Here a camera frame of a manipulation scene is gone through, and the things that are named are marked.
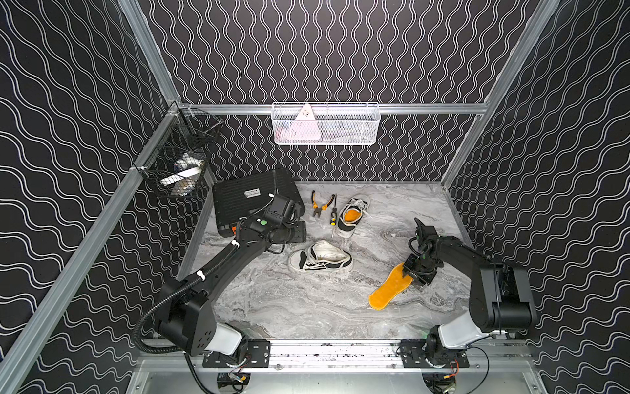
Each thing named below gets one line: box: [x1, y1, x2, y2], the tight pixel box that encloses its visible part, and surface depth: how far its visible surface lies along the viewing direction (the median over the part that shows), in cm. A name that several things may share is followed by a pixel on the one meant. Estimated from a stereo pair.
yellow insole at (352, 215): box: [344, 209, 362, 222], surface depth 105 cm
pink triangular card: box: [290, 103, 322, 142], surface depth 92 cm
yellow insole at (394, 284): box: [368, 261, 414, 311], surface depth 90 cm
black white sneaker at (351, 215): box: [336, 193, 370, 239], surface depth 102 cm
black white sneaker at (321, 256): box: [288, 239, 353, 272], surface depth 91 cm
